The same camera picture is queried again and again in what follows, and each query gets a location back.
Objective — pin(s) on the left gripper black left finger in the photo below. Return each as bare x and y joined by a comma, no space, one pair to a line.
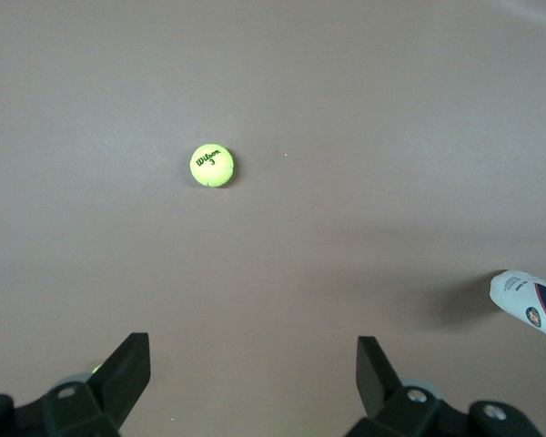
118,382

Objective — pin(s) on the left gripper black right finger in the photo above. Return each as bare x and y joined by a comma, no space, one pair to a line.
377,387

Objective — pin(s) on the yellow tennis ball Wilson print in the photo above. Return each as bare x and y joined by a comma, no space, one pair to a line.
211,165

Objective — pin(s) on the yellow tennis ball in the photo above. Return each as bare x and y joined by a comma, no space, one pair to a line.
96,369

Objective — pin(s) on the brown table mat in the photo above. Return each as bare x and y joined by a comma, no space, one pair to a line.
300,91

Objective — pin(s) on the white blue tennis ball can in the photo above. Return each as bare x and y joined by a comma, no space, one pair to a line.
528,296

